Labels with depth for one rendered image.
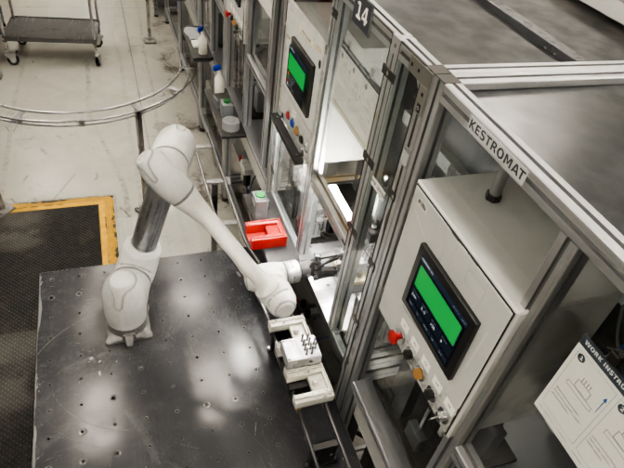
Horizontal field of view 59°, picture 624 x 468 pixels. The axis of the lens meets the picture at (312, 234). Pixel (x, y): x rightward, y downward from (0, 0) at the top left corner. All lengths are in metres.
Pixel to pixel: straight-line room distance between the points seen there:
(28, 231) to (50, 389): 1.83
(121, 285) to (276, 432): 0.79
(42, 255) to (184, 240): 0.86
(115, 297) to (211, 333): 0.42
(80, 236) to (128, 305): 1.68
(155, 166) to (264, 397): 0.95
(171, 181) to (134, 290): 0.54
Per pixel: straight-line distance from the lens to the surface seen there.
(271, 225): 2.40
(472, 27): 1.67
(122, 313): 2.21
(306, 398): 1.94
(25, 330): 3.36
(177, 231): 3.79
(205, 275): 2.55
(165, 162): 1.81
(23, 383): 3.15
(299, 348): 1.99
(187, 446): 2.07
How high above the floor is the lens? 2.52
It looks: 41 degrees down
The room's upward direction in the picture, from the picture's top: 10 degrees clockwise
